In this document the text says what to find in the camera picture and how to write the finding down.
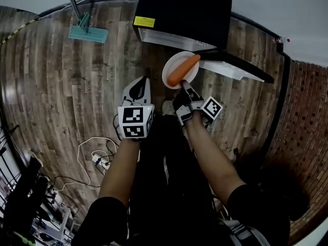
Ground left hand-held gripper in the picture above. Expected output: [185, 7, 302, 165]
[116, 75, 155, 140]

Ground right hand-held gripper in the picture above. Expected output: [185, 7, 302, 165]
[172, 79, 224, 131]

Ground orange carrot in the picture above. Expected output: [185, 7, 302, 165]
[167, 54, 201, 87]

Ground black oven appliance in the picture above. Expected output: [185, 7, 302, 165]
[132, 0, 275, 85]

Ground person's left forearm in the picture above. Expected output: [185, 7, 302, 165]
[98, 136, 141, 208]

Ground person's right forearm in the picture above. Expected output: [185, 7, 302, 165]
[184, 111, 247, 207]

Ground person's shoe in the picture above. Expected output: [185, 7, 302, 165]
[162, 99, 178, 115]

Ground white round plate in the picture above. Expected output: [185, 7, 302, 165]
[161, 51, 200, 90]

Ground teal flat mop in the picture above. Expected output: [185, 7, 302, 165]
[64, 0, 110, 45]

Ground person's black trousers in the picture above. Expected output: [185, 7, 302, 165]
[127, 114, 221, 246]

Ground person's black shirt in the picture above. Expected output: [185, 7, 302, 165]
[70, 183, 292, 246]

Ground black equipment stand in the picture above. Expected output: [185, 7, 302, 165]
[0, 156, 53, 242]

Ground white power strip with cables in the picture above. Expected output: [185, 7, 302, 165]
[76, 136, 119, 187]

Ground yellow black striped cable cover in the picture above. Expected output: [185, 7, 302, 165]
[0, 18, 39, 46]

